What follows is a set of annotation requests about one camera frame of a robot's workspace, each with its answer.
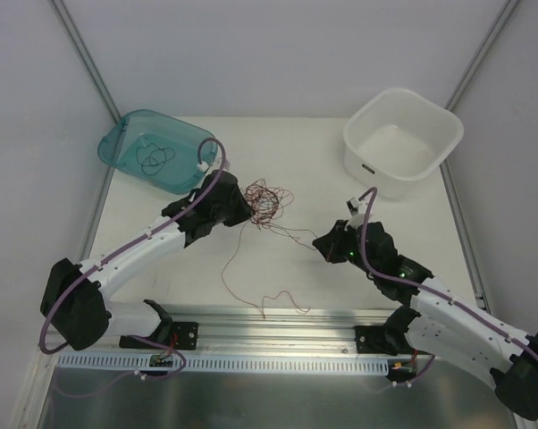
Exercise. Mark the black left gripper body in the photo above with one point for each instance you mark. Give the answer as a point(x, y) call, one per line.
point(232, 204)

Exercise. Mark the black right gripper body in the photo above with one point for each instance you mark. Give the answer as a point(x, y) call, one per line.
point(338, 243)

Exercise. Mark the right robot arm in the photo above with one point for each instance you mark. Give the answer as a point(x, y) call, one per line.
point(433, 320)

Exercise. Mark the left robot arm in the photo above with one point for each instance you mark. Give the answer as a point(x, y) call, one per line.
point(78, 298)

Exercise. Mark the teal transparent plastic tray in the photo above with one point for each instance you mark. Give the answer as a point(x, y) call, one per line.
point(158, 149)

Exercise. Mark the white plastic basket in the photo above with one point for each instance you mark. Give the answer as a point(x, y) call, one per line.
point(397, 140)

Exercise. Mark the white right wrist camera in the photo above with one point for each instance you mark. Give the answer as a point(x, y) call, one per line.
point(357, 209)

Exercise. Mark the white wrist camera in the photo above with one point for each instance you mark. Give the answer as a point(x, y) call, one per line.
point(357, 209)
point(217, 164)

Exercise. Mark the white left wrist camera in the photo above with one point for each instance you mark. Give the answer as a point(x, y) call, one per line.
point(217, 164)

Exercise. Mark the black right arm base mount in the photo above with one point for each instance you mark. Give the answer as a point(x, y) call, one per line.
point(387, 338)

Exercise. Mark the aluminium frame rail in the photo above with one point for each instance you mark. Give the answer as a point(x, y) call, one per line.
point(276, 331)

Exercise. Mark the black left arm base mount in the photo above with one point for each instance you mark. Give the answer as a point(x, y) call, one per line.
point(168, 334)

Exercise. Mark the white slotted cable duct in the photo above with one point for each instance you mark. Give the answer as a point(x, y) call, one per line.
point(224, 363)

